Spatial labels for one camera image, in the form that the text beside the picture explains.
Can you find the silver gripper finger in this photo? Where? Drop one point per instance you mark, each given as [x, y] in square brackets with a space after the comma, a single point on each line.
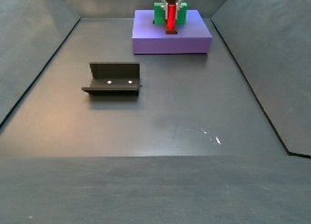
[179, 4]
[164, 5]

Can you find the red hexagonal peg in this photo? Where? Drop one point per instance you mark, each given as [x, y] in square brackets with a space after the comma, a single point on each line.
[171, 17]

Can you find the purple board block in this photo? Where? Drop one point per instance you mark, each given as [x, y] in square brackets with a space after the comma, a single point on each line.
[149, 39]

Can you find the brown tall block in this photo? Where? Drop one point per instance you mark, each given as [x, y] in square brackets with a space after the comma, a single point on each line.
[168, 32]

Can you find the green right block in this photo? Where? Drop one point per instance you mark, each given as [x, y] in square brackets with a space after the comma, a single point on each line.
[181, 14]

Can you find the green block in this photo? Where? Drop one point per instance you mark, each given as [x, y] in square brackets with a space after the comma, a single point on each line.
[181, 14]
[159, 16]

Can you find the green left block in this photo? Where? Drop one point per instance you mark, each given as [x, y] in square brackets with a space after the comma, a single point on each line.
[159, 16]

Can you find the black U-shaped holder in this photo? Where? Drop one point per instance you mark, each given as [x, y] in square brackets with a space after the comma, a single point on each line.
[113, 78]

